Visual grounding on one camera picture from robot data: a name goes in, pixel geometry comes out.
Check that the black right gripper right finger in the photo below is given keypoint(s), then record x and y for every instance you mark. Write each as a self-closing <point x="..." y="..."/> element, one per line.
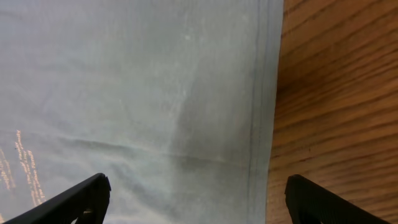
<point x="309" y="203"/>

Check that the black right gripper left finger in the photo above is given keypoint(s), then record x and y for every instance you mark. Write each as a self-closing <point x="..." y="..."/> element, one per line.
<point x="84" y="203"/>

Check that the light blue t-shirt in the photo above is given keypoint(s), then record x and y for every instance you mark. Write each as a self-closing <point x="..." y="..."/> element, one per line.
<point x="173" y="100"/>

